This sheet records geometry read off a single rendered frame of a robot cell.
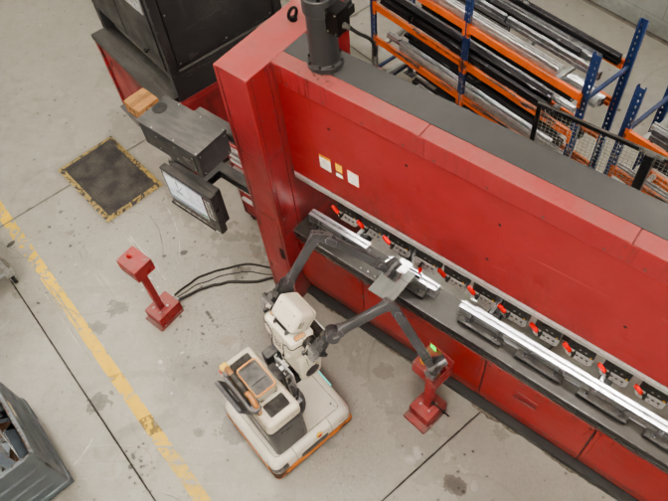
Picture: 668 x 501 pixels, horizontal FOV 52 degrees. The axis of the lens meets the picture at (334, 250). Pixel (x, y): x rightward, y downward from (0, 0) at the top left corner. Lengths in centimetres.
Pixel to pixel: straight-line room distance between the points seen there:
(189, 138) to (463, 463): 279
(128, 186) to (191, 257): 106
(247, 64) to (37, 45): 500
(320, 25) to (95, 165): 383
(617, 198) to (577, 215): 20
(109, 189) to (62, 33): 253
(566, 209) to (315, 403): 239
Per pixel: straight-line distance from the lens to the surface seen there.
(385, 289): 429
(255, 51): 384
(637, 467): 446
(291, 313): 383
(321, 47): 354
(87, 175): 679
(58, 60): 820
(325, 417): 472
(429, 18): 589
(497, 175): 316
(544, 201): 311
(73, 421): 551
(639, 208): 318
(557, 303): 367
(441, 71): 592
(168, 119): 411
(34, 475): 494
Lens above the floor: 469
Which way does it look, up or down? 56 degrees down
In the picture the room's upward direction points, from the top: 8 degrees counter-clockwise
